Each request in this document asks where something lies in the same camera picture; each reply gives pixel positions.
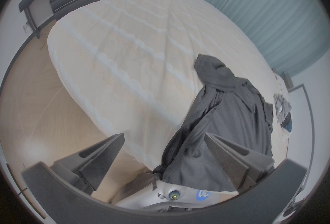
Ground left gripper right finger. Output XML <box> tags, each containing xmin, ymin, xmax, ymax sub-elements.
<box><xmin>204</xmin><ymin>133</ymin><xmax>275</xmax><ymax>192</ymax></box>

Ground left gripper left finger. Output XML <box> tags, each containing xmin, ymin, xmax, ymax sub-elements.
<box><xmin>53</xmin><ymin>132</ymin><xmax>125</xmax><ymax>192</ymax></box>

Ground black T-shirt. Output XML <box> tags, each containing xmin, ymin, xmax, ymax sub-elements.
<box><xmin>152</xmin><ymin>53</ymin><xmax>274</xmax><ymax>192</ymax></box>

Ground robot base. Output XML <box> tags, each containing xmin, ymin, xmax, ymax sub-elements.
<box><xmin>111</xmin><ymin>173</ymin><xmax>240</xmax><ymax>212</ymax></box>

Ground grey shorts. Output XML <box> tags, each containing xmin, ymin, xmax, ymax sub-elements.
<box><xmin>273</xmin><ymin>94</ymin><xmax>292</xmax><ymax>125</ymax></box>

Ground white printed pillow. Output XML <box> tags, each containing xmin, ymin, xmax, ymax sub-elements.
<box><xmin>273</xmin><ymin>69</ymin><xmax>289</xmax><ymax>97</ymax></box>

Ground grey bedside table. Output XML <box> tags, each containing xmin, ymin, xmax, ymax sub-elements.
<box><xmin>280</xmin><ymin>71</ymin><xmax>295</xmax><ymax>88</ymax></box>

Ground bed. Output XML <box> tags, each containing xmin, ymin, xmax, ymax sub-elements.
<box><xmin>47</xmin><ymin>0</ymin><xmax>315</xmax><ymax>167</ymax></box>

